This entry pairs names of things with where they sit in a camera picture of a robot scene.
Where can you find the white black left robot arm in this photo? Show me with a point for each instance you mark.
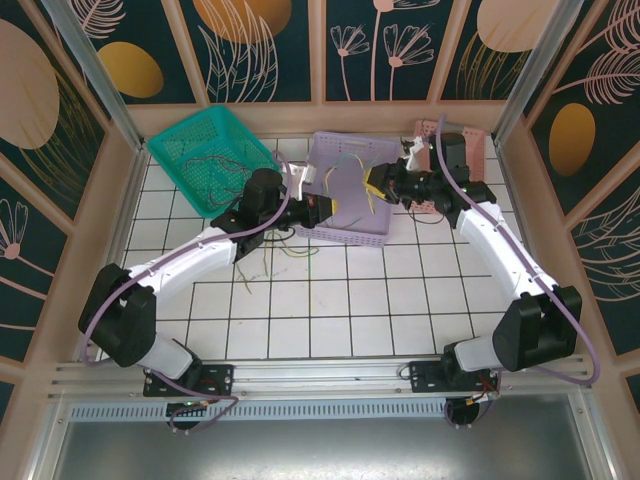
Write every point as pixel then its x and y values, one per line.
pixel 185 260

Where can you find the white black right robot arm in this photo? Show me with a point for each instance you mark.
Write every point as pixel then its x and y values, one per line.
pixel 500 255

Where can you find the lilac perforated plastic basket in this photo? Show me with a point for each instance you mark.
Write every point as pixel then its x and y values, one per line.
pixel 345 235

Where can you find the pink perforated plastic basket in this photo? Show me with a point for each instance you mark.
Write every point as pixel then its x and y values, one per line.
pixel 477 155

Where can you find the teal slotted plastic basket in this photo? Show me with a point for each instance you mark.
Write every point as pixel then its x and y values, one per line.
pixel 200 135

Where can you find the grey metal plate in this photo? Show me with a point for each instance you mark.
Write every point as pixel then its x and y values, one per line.
pixel 320 450

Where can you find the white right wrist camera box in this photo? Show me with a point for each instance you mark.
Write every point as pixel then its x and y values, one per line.
pixel 412 155

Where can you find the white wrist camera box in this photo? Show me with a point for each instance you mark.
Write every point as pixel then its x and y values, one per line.
pixel 412 155
pixel 300 181

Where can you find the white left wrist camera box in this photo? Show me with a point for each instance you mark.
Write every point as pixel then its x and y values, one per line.
pixel 300 181

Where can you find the wall panel, pink flowers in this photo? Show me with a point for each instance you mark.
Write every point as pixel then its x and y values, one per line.
pixel 360 75

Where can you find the aluminium mounting rail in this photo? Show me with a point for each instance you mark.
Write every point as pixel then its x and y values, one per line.
pixel 320 372

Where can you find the wall panel, orange oval feathers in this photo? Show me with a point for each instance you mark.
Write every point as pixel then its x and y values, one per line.
pixel 575 140

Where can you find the aluminium corner post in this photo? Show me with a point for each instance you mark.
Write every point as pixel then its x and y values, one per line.
pixel 535 70
pixel 100 75

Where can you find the wall panel, orange circle leaves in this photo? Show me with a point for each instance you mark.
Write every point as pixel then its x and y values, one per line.
pixel 240 20

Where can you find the wall panel, small orange oval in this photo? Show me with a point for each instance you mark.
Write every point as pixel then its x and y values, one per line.
pixel 130 70

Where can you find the wall panel, pale circle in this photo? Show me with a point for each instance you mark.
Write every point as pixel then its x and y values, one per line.
pixel 500 25

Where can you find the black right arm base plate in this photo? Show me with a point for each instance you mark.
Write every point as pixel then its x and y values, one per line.
pixel 425 377

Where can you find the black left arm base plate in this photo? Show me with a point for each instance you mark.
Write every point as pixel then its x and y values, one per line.
pixel 220 380

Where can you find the wall panel, feather outlines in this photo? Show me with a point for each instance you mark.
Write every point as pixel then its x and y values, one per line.
pixel 610 260

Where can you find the wall panel, pale flower outline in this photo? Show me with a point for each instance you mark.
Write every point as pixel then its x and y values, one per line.
pixel 25 260

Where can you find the wall panel, large pale oval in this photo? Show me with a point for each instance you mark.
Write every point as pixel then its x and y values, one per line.
pixel 30 90

